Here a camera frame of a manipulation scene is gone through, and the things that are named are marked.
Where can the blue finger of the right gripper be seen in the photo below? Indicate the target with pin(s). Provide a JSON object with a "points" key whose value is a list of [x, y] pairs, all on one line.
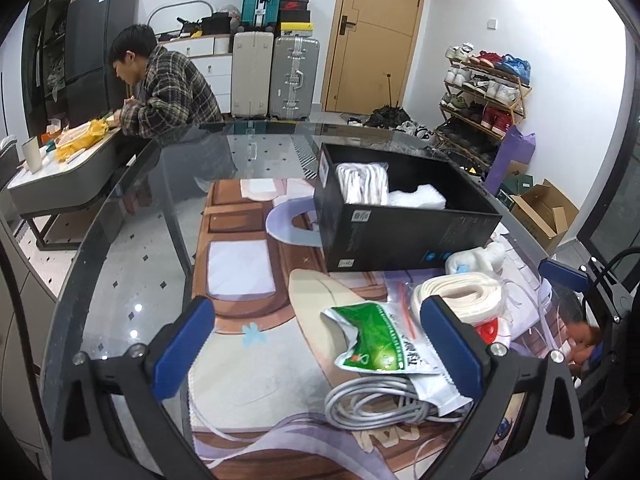
{"points": [[564, 275]]}

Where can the beige cup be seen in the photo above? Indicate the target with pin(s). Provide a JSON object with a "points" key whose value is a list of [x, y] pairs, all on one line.
{"points": [[32, 156]]}

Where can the silver suitcase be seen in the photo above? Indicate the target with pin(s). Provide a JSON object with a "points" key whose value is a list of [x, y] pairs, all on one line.
{"points": [[293, 73]]}

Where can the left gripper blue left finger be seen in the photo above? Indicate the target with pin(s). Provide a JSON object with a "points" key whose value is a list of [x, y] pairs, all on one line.
{"points": [[176, 346]]}

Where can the white plush toy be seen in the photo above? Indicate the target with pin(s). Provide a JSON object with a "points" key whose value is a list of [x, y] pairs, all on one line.
{"points": [[487, 259]]}

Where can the white foam block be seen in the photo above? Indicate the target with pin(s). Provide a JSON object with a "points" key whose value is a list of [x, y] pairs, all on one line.
{"points": [[424, 197]]}

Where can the man in plaid shirt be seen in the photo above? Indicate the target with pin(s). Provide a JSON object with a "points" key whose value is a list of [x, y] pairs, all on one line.
{"points": [[172, 91]]}

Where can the wooden door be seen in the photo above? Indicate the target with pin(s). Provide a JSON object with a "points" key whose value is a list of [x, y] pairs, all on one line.
{"points": [[370, 54]]}

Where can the anime print desk mat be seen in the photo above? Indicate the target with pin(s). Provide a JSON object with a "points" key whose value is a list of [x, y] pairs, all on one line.
{"points": [[257, 387]]}

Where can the pile of shoes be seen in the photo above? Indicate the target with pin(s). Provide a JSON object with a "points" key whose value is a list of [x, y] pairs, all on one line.
{"points": [[393, 118]]}

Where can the white printed packet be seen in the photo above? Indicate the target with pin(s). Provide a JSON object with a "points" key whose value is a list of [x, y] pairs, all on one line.
{"points": [[440, 392]]}

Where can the yellow food bag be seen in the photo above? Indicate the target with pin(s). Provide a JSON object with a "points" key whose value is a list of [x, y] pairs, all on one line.
{"points": [[71, 141]]}

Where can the green white packet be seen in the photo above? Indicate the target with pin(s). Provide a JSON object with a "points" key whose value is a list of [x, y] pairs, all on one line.
{"points": [[380, 340]]}

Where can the stacked shoe boxes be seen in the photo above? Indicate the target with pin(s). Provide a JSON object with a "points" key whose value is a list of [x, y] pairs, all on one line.
{"points": [[295, 18]]}

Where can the operator right hand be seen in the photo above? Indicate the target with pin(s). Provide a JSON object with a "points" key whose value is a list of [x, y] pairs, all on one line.
{"points": [[585, 339]]}

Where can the grey side table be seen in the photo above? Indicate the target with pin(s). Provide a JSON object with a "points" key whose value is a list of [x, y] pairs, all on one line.
{"points": [[63, 187]]}

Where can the black fridge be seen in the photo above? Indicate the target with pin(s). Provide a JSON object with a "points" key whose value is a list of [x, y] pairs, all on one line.
{"points": [[91, 86]]}

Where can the black cardboard box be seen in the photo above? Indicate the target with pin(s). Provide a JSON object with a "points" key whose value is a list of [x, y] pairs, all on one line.
{"points": [[369, 237]]}

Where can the open cardboard box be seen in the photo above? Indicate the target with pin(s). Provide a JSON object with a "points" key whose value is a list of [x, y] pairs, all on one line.
{"points": [[546, 212]]}

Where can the beige suitcase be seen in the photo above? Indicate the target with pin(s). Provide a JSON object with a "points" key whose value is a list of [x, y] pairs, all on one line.
{"points": [[251, 71]]}

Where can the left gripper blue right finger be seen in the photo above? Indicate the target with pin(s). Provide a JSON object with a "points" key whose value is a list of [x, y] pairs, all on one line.
{"points": [[457, 345]]}

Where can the purple bag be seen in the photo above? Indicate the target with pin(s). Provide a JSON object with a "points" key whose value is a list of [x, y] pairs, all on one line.
{"points": [[515, 147]]}

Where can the red snack packet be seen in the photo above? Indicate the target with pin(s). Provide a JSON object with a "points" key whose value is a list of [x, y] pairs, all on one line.
{"points": [[488, 330]]}

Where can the white drawer cabinet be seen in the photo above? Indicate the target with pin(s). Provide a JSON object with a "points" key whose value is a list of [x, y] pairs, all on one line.
{"points": [[213, 58]]}

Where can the wooden shoe rack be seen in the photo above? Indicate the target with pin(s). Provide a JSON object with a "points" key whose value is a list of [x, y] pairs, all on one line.
{"points": [[485, 95]]}

